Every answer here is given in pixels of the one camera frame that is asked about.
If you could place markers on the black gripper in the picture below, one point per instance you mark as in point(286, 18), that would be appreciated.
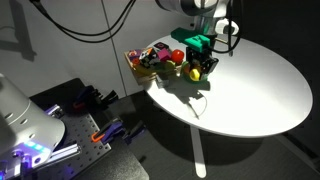
point(200, 56)

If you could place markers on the yellow lemon toy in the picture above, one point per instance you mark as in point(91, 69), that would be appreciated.
point(194, 75)

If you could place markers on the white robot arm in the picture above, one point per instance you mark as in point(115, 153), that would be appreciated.
point(196, 6)

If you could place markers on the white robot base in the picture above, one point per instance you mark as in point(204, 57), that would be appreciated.
point(23, 123)

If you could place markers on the red tomato toy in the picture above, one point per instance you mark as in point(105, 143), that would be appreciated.
point(177, 56)

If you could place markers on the wooden tray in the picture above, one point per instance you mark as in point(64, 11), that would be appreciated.
point(146, 79)

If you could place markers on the yellow banana toy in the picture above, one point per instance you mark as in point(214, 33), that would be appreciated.
point(144, 70)

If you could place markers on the lime green soft cube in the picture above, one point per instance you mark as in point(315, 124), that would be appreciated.
point(170, 65)

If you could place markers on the magenta soft cube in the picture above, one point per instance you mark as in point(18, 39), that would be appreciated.
point(164, 54)

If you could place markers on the grey cube block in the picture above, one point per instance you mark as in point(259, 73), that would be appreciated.
point(162, 82)

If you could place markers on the black cube with letter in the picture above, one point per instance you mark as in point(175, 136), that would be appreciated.
point(160, 45)

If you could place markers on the black checkered soft cube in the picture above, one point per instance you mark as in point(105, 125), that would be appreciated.
point(149, 57)

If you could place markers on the purple picture card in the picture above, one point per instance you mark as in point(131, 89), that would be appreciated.
point(135, 55)

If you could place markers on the white table leg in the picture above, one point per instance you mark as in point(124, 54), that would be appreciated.
point(199, 156)

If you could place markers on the black clamp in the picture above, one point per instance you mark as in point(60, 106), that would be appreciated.
point(110, 96)

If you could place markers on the perforated metal breadboard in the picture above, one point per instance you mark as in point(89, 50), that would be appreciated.
point(83, 130)

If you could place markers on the teal camera mount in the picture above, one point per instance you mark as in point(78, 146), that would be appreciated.
point(196, 41)

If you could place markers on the aluminium extrusion rail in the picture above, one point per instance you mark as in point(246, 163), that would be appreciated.
point(66, 151)
point(53, 110)

